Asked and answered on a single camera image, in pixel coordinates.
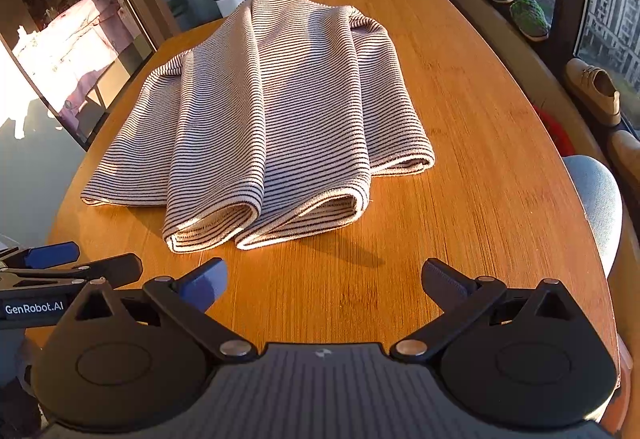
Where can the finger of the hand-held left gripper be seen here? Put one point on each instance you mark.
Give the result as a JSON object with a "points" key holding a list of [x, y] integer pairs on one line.
{"points": [[50, 255], [115, 269]]}

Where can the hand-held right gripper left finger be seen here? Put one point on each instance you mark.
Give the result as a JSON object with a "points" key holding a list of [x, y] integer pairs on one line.
{"points": [[205, 286]]}

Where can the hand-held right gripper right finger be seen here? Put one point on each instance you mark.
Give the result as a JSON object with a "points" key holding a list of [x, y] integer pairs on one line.
{"points": [[447, 286]]}

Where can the striped knit garment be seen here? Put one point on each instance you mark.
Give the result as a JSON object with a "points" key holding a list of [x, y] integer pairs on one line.
{"points": [[260, 119]]}

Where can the red plant pot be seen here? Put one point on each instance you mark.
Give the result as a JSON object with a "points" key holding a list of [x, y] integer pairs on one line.
{"points": [[555, 131]]}

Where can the bed with pink sheet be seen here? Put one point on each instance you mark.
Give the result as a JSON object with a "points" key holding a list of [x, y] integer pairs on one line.
{"points": [[75, 49]]}

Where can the tan shoe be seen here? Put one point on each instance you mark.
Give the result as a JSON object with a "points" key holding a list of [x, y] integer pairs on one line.
{"points": [[595, 91]]}

